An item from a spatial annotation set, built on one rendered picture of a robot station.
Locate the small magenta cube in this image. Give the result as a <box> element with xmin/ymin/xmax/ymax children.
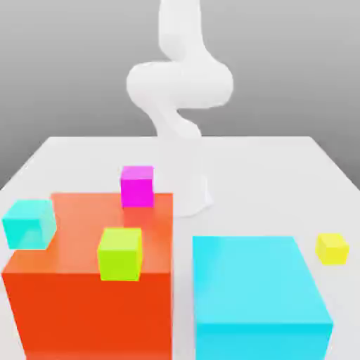
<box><xmin>120</xmin><ymin>165</ymin><xmax>155</xmax><ymax>209</ymax></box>

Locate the small lime green cube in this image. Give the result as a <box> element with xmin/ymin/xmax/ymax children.
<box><xmin>96</xmin><ymin>227</ymin><xmax>143</xmax><ymax>282</ymax></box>

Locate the small cyan cube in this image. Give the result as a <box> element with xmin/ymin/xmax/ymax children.
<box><xmin>1</xmin><ymin>198</ymin><xmax>58</xmax><ymax>250</ymax></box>

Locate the small yellow cube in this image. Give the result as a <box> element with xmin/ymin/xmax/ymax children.
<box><xmin>314</xmin><ymin>233</ymin><xmax>350</xmax><ymax>266</ymax></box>

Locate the large cyan box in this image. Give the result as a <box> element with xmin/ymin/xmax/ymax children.
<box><xmin>192</xmin><ymin>236</ymin><xmax>335</xmax><ymax>360</ymax></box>

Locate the large orange box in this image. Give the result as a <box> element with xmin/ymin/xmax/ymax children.
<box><xmin>1</xmin><ymin>192</ymin><xmax>174</xmax><ymax>360</ymax></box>

